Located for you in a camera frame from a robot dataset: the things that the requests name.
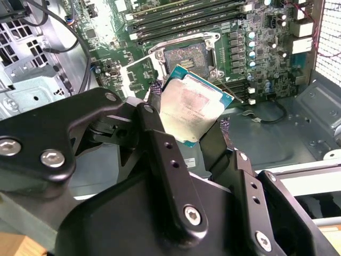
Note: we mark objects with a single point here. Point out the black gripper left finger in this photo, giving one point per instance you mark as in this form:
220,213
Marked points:
40,133

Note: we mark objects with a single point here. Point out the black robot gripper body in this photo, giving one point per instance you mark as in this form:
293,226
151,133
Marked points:
120,221

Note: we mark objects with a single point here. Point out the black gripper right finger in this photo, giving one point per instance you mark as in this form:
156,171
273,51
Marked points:
247,186

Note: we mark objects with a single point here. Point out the thin metal locking lever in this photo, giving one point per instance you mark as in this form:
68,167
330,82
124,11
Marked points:
231,92

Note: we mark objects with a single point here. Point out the silver CPU with green edge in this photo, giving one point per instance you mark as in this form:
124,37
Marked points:
191,106

